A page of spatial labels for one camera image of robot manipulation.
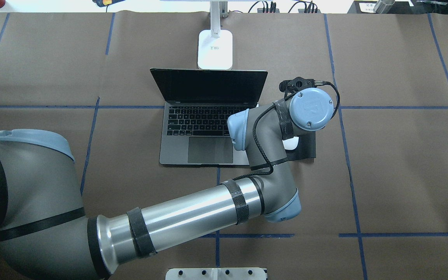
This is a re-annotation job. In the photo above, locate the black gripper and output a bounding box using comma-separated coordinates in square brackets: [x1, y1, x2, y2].
[278, 77, 326, 94]

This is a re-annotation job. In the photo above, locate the white computer mouse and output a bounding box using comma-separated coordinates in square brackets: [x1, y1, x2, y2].
[282, 136, 299, 151]

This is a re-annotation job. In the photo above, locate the black mouse pad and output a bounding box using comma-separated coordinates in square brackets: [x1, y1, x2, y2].
[285, 131, 317, 161]

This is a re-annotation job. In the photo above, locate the grey laptop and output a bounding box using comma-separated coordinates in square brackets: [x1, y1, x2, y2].
[150, 68, 268, 166]

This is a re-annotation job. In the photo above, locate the silver metal cylinder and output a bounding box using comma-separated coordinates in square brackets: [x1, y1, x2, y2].
[373, 0, 395, 14]

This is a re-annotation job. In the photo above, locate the blue patterned pouch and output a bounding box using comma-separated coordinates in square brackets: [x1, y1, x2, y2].
[92, 0, 123, 7]

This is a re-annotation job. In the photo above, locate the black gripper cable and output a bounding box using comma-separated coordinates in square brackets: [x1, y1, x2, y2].
[232, 80, 341, 182]

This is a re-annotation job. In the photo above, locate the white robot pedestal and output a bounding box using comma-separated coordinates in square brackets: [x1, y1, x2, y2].
[165, 267, 268, 280]

